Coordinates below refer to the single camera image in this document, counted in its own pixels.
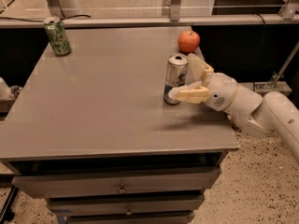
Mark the green soda can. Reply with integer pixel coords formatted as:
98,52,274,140
44,16,72,56

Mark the top grey drawer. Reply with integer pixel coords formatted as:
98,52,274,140
13,167,221,199

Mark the red apple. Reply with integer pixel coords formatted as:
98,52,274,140
178,30,200,53

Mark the grey metal post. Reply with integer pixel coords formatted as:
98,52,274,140
170,0,181,21

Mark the grey drawer cabinet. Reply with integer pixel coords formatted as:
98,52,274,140
0,26,240,224

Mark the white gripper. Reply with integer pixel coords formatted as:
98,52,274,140
168,53,238,111

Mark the middle grey drawer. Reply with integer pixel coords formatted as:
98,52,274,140
47,193,205,217

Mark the grey drawer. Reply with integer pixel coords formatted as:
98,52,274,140
13,167,221,199
47,193,205,217
67,211,194,224

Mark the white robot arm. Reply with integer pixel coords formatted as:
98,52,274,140
169,53,299,163

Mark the bottom grey drawer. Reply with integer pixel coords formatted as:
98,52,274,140
67,211,194,224

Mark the white object at left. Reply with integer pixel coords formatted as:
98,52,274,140
0,77,11,99

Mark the silver redbull can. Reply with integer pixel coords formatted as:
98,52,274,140
164,53,188,105

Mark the grey metal rail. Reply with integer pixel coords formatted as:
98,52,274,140
0,13,299,29

